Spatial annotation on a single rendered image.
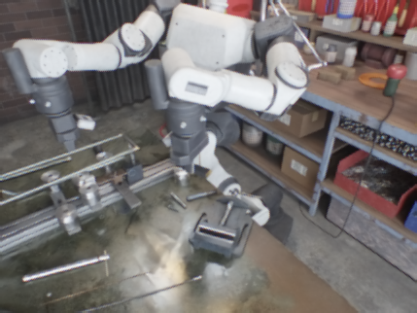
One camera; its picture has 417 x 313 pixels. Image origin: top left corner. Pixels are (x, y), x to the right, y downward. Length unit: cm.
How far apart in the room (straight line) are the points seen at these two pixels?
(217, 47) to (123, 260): 65
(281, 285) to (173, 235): 30
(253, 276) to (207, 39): 68
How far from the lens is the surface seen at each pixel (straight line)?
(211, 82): 62
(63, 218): 87
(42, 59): 79
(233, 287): 78
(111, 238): 91
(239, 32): 100
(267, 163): 242
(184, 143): 70
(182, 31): 105
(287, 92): 75
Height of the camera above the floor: 154
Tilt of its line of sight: 35 degrees down
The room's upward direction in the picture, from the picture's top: straight up
